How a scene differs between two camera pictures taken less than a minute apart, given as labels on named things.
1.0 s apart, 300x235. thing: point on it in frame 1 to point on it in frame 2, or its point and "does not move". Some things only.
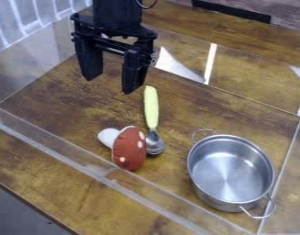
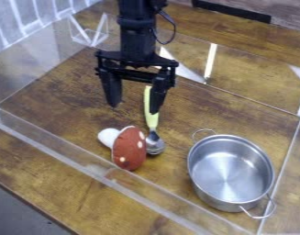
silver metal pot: [231, 173] does not move
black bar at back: [233, 11] does not move
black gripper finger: [90, 57] to [113, 87]
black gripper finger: [137, 63] to [158, 92]
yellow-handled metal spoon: [155, 144] does not move
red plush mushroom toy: [127, 145] does not move
